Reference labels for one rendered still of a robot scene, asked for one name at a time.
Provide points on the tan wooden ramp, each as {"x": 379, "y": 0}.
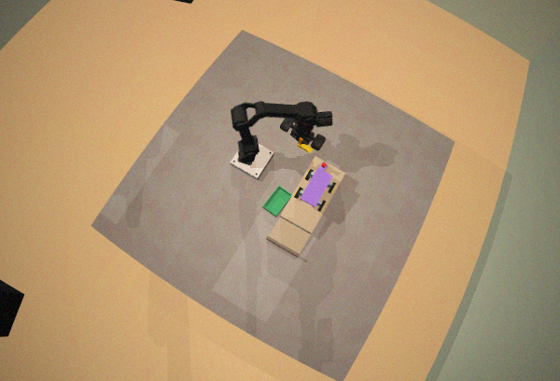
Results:
{"x": 298, "y": 219}

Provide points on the yellow wedge chock with orange handle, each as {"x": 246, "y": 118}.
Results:
{"x": 303, "y": 146}

